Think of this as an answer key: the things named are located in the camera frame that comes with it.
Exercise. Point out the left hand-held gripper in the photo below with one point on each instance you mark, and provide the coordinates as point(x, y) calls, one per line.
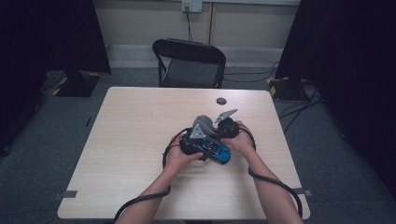
point(191, 146)

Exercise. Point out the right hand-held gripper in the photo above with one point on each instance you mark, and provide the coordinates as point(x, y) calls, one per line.
point(229, 129)

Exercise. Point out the gray fuzzy cloth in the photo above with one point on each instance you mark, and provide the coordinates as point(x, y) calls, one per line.
point(207, 124)

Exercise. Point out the blue and black toy car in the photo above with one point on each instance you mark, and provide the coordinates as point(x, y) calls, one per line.
point(218, 151)

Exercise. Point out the person's right hand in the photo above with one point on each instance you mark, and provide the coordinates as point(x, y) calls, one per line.
point(244, 143)

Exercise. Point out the person's left hand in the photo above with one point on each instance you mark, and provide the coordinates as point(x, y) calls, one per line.
point(177, 161)

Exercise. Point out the black stand base yellow stripes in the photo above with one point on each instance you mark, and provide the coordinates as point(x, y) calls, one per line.
point(285, 88)
point(77, 85)

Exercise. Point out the black folding chair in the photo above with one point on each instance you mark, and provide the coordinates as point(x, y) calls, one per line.
point(190, 71)

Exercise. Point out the gray tape mark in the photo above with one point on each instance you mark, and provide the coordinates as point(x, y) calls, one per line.
point(67, 194)
point(306, 192)

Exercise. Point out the black curtain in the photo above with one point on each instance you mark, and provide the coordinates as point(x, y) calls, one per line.
point(351, 62)
point(46, 37)

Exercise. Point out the white wall outlet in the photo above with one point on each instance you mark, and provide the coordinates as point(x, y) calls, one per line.
point(192, 5)

